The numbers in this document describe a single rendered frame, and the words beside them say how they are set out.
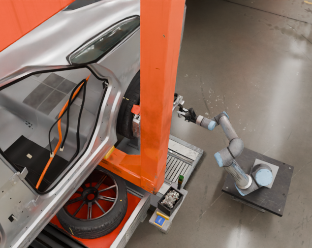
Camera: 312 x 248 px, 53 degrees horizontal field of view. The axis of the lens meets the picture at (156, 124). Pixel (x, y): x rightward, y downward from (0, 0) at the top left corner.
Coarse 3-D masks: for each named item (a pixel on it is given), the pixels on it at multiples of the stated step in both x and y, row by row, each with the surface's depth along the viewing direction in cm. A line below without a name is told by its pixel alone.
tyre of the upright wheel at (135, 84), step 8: (136, 80) 278; (128, 88) 273; (136, 88) 273; (128, 96) 271; (136, 96) 270; (128, 104) 271; (136, 104) 275; (120, 112) 275; (128, 112) 271; (120, 120) 277; (128, 120) 274; (120, 128) 284; (128, 128) 282; (128, 136) 291
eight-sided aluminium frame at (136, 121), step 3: (135, 114) 275; (135, 117) 275; (135, 120) 275; (138, 120) 274; (135, 123) 276; (138, 123) 274; (135, 126) 284; (138, 126) 278; (135, 129) 288; (138, 129) 281; (135, 132) 290; (138, 132) 284; (135, 135) 290; (138, 135) 288; (138, 138) 291
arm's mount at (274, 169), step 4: (256, 160) 314; (260, 160) 313; (256, 164) 314; (268, 164) 312; (272, 164) 311; (252, 168) 315; (272, 168) 311; (276, 168) 310; (272, 172) 311; (276, 172) 310; (272, 180) 311; (272, 184) 311
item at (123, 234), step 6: (144, 198) 292; (150, 198) 302; (138, 204) 288; (144, 204) 291; (138, 210) 284; (132, 216) 280; (138, 216) 289; (126, 222) 276; (132, 222) 279; (126, 228) 273; (120, 234) 270; (126, 234) 275; (114, 240) 266; (120, 240) 267; (126, 240) 284; (114, 246) 263; (120, 246) 274
